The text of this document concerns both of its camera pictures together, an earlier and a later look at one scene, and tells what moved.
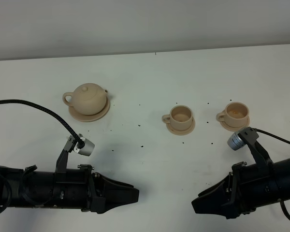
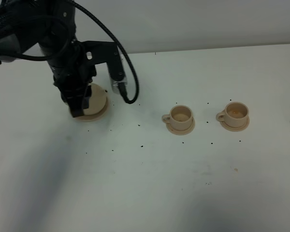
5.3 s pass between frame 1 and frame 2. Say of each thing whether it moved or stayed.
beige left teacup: stayed
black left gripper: moved
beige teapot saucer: stayed
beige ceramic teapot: stayed
